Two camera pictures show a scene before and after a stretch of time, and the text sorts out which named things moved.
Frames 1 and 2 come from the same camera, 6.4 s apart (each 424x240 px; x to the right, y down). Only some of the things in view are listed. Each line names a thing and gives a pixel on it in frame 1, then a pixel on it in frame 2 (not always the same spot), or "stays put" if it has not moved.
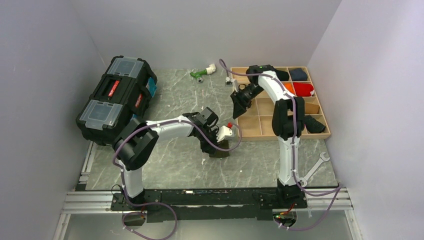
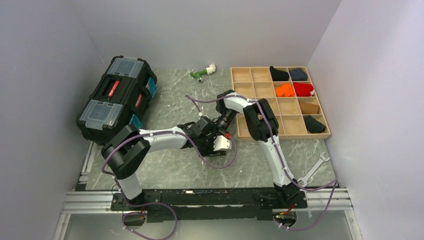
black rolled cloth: (282, 75) stays put
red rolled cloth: (303, 89) stays put
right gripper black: (239, 105) to (218, 128)
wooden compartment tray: (256, 125) stays put
